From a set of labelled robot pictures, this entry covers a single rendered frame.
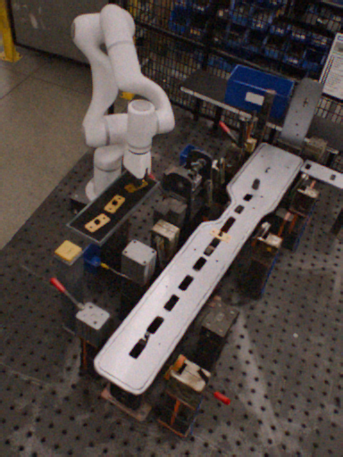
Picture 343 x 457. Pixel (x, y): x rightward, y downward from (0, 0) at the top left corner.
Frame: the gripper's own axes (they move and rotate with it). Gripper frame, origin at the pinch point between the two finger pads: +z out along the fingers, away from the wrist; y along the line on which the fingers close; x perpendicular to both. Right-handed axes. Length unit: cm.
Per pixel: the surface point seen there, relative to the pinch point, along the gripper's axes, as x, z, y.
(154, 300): -18.6, 18.6, 35.1
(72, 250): -35.2, 2.6, 12.1
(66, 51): 123, 96, -246
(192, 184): 17.3, 1.8, 11.8
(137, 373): -40, 19, 52
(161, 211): 3.3, 8.8, 11.2
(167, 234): -0.8, 10.6, 19.8
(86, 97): 116, 118, -207
